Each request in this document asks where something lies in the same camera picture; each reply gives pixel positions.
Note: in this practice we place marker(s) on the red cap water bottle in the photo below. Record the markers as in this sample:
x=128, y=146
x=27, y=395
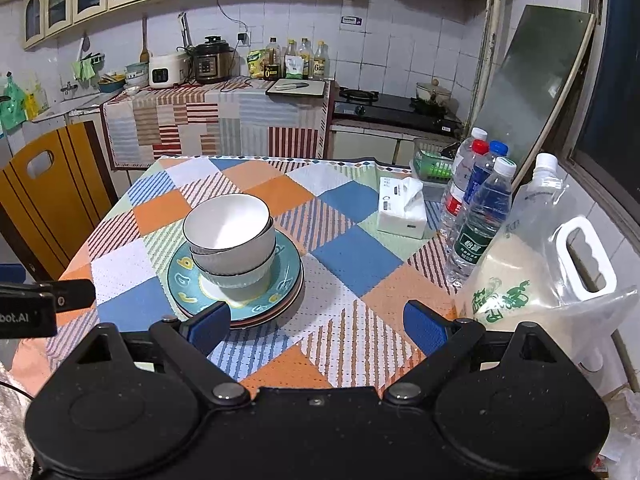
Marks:
x=452, y=200

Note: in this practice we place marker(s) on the blue cap water bottle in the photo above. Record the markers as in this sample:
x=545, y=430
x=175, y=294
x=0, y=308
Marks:
x=487, y=170

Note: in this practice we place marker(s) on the yellow seasoning packet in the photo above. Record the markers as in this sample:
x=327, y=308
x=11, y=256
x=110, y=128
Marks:
x=256, y=65

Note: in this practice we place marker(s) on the white base cabinets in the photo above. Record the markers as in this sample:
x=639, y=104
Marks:
x=365, y=147

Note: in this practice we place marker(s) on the white cap water bottle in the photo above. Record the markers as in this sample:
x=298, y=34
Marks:
x=467, y=160

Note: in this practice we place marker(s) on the white tissue box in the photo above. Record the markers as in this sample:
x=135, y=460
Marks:
x=400, y=210

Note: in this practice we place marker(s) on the clear plastic bag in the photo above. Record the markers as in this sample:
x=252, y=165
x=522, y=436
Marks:
x=625, y=430

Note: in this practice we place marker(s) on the blue fried egg plate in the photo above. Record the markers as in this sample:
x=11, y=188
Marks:
x=182, y=280

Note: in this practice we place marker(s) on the white cutting board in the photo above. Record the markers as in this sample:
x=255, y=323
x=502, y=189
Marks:
x=315, y=87

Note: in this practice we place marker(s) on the metal faucet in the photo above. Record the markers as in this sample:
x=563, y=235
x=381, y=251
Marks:
x=70, y=86

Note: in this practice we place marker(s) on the wooden spatula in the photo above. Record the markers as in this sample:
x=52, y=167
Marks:
x=144, y=45

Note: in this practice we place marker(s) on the striped counter cloth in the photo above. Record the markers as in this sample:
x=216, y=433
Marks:
x=215, y=125

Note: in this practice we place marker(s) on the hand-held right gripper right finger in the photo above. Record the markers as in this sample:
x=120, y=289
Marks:
x=425, y=327

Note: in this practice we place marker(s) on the cream cooking pot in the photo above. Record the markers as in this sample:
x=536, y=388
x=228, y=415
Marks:
x=434, y=92

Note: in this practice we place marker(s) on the clear oil bottle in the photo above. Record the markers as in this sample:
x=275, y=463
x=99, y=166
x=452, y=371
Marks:
x=291, y=62
x=321, y=62
x=305, y=57

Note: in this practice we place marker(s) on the wall socket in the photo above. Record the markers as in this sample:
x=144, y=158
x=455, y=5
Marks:
x=243, y=38

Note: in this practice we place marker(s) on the green hanging cloth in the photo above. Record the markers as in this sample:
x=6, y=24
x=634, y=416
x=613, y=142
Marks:
x=86, y=67

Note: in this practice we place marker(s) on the dark window frame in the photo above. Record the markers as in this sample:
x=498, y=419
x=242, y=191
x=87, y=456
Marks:
x=610, y=85

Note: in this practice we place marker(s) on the white rice cooker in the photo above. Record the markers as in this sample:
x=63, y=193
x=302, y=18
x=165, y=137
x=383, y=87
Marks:
x=167, y=72

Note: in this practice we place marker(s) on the green plastic basket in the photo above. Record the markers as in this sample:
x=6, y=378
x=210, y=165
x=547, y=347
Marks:
x=432, y=167

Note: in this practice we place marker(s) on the white bowl dark rim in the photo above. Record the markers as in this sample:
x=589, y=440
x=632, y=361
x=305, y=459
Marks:
x=225, y=222

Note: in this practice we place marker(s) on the wall label sticker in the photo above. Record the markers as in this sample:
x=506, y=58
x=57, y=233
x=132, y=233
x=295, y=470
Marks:
x=351, y=20

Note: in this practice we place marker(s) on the yellow wooden chair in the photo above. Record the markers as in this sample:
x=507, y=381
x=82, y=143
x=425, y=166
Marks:
x=55, y=195

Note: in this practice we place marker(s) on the stacked white counter bowls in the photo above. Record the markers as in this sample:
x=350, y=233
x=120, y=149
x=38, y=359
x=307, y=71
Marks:
x=136, y=76

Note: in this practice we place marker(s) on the kitchen knife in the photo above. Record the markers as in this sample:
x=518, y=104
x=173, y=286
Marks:
x=292, y=85

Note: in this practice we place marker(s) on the yellow plastic bag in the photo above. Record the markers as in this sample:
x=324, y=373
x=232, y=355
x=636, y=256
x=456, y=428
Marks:
x=32, y=100

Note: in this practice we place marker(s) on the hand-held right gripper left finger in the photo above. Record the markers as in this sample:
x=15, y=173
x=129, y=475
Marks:
x=210, y=327

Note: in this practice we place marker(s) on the white ribbed bowl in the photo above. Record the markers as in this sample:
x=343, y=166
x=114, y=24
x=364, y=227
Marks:
x=235, y=270

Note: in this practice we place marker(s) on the green plastic bag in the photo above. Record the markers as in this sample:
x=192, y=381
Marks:
x=12, y=105

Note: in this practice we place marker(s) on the green label water bottle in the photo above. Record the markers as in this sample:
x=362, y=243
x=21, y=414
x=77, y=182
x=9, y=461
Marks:
x=475, y=240

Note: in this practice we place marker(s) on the checked colourful tablecloth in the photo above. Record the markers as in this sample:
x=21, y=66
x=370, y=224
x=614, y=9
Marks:
x=350, y=250

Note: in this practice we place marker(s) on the blue dish basin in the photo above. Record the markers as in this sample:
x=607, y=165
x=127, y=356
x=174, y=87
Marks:
x=111, y=85

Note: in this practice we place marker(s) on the black gas stove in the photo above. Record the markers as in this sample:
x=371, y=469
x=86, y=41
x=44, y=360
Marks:
x=390, y=110

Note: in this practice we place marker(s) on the grey metal panel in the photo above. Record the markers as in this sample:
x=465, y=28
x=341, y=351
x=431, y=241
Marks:
x=535, y=85

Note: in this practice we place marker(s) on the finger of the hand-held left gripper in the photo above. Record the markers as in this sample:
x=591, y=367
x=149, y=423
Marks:
x=70, y=295

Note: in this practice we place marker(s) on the black pressure cooker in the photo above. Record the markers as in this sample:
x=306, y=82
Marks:
x=212, y=62

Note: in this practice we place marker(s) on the wall pipe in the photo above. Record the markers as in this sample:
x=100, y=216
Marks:
x=489, y=50

